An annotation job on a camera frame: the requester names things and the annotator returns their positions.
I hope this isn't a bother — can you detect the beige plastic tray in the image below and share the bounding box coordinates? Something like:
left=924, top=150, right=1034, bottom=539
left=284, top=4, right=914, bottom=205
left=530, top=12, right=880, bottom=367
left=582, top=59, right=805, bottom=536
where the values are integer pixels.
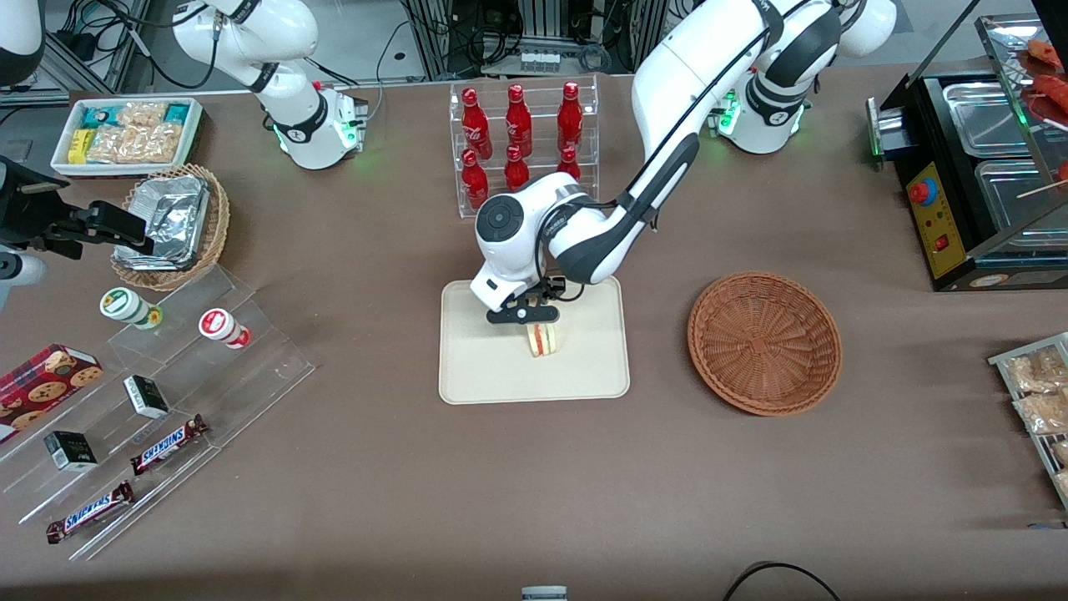
left=439, top=274, right=631, bottom=406

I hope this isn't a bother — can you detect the light tan wicker basket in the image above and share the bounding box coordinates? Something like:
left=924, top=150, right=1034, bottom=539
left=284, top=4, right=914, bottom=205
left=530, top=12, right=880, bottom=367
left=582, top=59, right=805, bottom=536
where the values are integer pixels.
left=111, top=164, right=231, bottom=292

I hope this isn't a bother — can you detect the brown round wicker basket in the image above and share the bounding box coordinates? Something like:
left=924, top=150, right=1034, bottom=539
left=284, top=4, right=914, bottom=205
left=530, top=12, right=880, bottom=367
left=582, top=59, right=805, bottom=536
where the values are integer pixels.
left=688, top=271, right=843, bottom=417

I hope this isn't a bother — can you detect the tray of wrapped pastries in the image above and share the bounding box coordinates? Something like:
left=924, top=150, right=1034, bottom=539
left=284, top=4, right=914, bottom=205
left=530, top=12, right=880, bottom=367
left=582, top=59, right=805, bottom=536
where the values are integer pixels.
left=988, top=332, right=1068, bottom=510

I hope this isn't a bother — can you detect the green lid yogurt cup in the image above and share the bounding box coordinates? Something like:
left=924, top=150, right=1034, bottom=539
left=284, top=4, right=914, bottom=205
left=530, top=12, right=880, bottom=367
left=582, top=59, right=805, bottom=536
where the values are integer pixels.
left=99, top=286, right=164, bottom=331

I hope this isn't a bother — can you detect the large clear cracker bag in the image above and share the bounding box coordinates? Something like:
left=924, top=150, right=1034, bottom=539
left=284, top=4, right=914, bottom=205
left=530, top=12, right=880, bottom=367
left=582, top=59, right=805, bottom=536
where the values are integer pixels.
left=88, top=124, right=184, bottom=165

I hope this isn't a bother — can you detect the small clear cracker bag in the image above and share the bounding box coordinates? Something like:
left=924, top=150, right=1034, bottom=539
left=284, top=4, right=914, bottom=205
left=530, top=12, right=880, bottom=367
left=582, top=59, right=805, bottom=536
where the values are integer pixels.
left=117, top=102, right=169, bottom=129

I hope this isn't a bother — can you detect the white rectangular snack bin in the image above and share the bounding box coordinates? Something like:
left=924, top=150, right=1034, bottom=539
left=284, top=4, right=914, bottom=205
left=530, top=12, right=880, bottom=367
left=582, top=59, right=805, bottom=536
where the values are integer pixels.
left=50, top=97, right=205, bottom=178

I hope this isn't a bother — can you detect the red lid yogurt cup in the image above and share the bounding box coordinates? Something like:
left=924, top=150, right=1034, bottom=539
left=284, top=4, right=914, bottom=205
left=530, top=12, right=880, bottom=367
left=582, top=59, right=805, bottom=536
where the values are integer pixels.
left=198, top=308, right=252, bottom=350

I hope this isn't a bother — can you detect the small black carton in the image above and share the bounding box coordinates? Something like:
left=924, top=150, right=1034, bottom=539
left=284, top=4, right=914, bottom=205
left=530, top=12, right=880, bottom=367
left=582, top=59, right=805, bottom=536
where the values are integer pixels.
left=123, top=375, right=170, bottom=420
left=43, top=431, right=98, bottom=472

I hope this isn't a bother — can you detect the red plaid cookie box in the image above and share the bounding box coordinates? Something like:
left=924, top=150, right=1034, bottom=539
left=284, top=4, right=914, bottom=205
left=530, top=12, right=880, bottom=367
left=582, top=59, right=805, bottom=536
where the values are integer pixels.
left=0, top=343, right=105, bottom=444

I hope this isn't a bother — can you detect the clear acrylic stepped stand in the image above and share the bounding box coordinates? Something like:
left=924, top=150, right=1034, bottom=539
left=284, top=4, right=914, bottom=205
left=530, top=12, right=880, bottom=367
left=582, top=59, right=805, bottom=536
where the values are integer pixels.
left=0, top=265, right=315, bottom=562

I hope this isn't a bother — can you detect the Snickers chocolate bar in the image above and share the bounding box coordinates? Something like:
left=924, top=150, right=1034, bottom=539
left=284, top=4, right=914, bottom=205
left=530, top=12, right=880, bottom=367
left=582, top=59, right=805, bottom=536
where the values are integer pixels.
left=46, top=481, right=135, bottom=545
left=129, top=415, right=209, bottom=477

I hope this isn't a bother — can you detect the clear acrylic bottle rack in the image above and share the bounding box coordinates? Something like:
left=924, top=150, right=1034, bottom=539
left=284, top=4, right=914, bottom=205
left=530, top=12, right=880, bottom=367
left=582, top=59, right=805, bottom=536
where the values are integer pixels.
left=449, top=75, right=600, bottom=220

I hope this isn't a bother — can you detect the black food warmer cabinet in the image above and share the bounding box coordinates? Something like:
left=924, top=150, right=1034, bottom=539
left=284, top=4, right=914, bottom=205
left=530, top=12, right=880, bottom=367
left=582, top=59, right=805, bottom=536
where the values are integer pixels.
left=866, top=13, right=1068, bottom=292

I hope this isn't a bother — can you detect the steel warmer pan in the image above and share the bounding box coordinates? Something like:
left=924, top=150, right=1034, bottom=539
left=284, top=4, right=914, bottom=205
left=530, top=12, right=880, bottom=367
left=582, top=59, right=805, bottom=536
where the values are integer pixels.
left=975, top=159, right=1068, bottom=245
left=943, top=81, right=1029, bottom=159

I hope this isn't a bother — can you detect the red sausage on skewer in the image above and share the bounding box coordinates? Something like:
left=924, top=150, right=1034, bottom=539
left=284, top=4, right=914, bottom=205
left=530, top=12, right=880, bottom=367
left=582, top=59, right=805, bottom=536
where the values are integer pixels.
left=1026, top=38, right=1066, bottom=73
left=1033, top=75, right=1068, bottom=119

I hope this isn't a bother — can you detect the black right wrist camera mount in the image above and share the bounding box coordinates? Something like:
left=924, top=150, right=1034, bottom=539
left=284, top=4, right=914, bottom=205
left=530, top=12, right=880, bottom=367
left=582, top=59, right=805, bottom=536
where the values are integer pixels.
left=0, top=157, right=73, bottom=253

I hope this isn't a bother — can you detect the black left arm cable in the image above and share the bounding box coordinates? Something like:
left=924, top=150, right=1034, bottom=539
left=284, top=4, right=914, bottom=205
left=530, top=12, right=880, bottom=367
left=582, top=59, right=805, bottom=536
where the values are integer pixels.
left=541, top=0, right=844, bottom=289

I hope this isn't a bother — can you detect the aluminium frame with cables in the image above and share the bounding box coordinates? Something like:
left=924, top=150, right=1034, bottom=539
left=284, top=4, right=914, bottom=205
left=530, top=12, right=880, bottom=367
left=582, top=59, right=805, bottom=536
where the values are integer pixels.
left=399, top=0, right=710, bottom=80

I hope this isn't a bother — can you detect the black floor cable loop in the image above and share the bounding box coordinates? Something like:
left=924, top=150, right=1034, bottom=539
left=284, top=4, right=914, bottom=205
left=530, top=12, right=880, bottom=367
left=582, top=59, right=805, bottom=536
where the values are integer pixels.
left=723, top=562, right=842, bottom=601

